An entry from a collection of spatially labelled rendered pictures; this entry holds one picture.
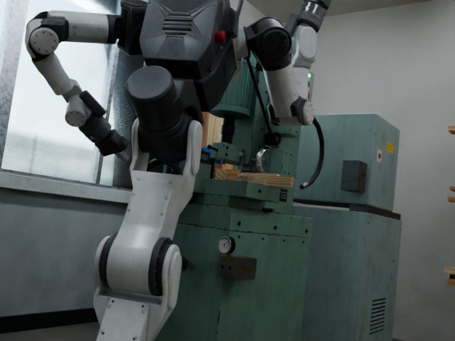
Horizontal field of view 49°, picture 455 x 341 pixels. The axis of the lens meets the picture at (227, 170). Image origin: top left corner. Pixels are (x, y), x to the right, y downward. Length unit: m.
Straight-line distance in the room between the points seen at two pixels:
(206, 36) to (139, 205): 0.47
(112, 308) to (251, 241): 0.86
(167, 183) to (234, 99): 0.90
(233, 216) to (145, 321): 0.76
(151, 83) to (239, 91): 0.97
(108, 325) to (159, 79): 0.59
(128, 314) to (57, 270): 1.96
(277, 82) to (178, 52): 0.36
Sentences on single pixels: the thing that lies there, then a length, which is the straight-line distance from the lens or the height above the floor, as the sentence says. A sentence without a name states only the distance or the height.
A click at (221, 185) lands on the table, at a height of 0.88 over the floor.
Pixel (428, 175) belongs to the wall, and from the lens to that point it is 4.15.
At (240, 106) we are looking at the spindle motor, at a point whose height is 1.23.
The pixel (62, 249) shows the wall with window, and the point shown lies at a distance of 3.16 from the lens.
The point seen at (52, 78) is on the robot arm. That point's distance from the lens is 1.63.
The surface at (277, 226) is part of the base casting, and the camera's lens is 2.10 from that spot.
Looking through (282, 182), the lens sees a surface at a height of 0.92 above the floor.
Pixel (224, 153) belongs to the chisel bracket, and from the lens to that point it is 2.09.
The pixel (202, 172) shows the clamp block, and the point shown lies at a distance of 1.98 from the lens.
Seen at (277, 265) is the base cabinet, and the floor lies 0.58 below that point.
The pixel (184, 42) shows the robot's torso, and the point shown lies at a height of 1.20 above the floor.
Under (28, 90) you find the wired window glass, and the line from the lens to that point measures 3.07.
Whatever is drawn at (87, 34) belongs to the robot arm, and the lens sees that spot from 1.60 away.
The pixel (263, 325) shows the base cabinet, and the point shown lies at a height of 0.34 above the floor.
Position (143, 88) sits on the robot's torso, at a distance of 1.19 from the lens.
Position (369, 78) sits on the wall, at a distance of 4.48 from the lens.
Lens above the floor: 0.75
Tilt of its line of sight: 6 degrees up
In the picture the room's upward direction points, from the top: 7 degrees clockwise
